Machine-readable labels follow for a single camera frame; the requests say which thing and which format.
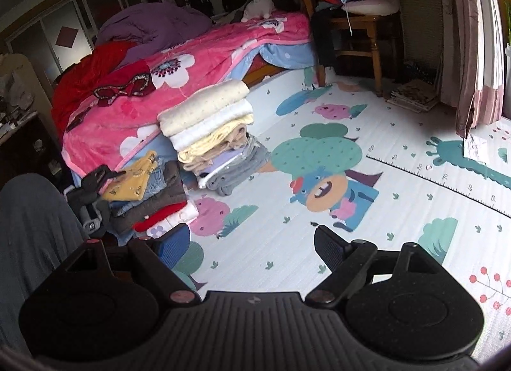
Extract white paper sheet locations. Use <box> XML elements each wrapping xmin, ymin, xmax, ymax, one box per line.
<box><xmin>462</xmin><ymin>133</ymin><xmax>491</xmax><ymax>165</ymax></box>

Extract black hanging garment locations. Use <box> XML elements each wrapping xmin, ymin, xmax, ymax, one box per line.
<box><xmin>310</xmin><ymin>8</ymin><xmax>340</xmax><ymax>70</ymax></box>

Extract wardrobe with glass doors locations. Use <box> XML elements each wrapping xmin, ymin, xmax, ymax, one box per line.
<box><xmin>4</xmin><ymin>0</ymin><xmax>140</xmax><ymax>76</ymax></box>

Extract pink curtain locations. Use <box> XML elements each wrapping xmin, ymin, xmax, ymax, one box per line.
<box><xmin>442</xmin><ymin>0</ymin><xmax>507</xmax><ymax>139</ymax></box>

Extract stack of dark folded clothes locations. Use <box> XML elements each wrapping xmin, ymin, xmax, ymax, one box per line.
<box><xmin>107</xmin><ymin>159</ymin><xmax>200</xmax><ymax>245</ymax></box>

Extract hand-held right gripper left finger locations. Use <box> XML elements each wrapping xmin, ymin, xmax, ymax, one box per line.
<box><xmin>60</xmin><ymin>223</ymin><xmax>202</xmax><ymax>308</ymax></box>

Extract cartoon animal play mat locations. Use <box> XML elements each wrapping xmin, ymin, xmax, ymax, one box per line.
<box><xmin>172</xmin><ymin>65</ymin><xmax>511</xmax><ymax>364</ymax></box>

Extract pink pillow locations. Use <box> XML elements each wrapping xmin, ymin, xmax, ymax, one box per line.
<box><xmin>342</xmin><ymin>0</ymin><xmax>400</xmax><ymax>16</ymax></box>

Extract person's grey trouser leg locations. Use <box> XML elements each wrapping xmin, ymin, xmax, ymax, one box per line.
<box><xmin>0</xmin><ymin>173</ymin><xmax>90</xmax><ymax>356</ymax></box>

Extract dark red lace garment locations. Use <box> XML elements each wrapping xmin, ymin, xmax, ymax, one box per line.
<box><xmin>93</xmin><ymin>72</ymin><xmax>156</xmax><ymax>107</ymax></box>

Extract purple duvet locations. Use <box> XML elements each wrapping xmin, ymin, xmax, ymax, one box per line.
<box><xmin>95</xmin><ymin>2</ymin><xmax>213</xmax><ymax>50</ymax></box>

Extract stack of magazines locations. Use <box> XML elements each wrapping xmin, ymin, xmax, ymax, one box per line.
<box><xmin>386</xmin><ymin>79</ymin><xmax>440</xmax><ymax>113</ymax></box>

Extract red blanket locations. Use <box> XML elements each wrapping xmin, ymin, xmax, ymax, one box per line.
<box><xmin>51</xmin><ymin>41</ymin><xmax>157</xmax><ymax>134</ymax></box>

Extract stack of pale folded clothes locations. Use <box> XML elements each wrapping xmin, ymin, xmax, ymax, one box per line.
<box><xmin>157</xmin><ymin>79</ymin><xmax>272</xmax><ymax>197</ymax></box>

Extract light blue bedsheet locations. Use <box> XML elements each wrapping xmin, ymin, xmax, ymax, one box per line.
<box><xmin>225</xmin><ymin>42</ymin><xmax>320</xmax><ymax>82</ymax></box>

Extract wooden chair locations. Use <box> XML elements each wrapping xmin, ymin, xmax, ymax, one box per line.
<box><xmin>284</xmin><ymin>0</ymin><xmax>402</xmax><ymax>97</ymax></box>

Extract yellow printed kids pants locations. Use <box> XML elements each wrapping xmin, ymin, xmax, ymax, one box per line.
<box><xmin>101</xmin><ymin>150</ymin><xmax>159</xmax><ymax>201</ymax></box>

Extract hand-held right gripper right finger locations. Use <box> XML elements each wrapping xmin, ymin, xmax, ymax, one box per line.
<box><xmin>305</xmin><ymin>225</ymin><xmax>444</xmax><ymax>308</ymax></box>

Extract pink floral blanket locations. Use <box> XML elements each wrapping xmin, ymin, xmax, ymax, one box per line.
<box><xmin>62</xmin><ymin>12</ymin><xmax>316</xmax><ymax>180</ymax></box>

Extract beige woven screen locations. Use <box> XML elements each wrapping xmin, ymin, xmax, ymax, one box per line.
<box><xmin>389</xmin><ymin>0</ymin><xmax>446</xmax><ymax>76</ymax></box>

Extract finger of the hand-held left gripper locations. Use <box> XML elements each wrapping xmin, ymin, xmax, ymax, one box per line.
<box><xmin>81</xmin><ymin>164</ymin><xmax>128</xmax><ymax>193</ymax></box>

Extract dark wooden cabinet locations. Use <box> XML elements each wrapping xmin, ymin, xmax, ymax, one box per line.
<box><xmin>0</xmin><ymin>111</ymin><xmax>70</xmax><ymax>188</ymax></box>

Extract white plush rabbit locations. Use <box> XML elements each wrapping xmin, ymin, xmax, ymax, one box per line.
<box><xmin>240</xmin><ymin>0</ymin><xmax>277</xmax><ymax>24</ymax></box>

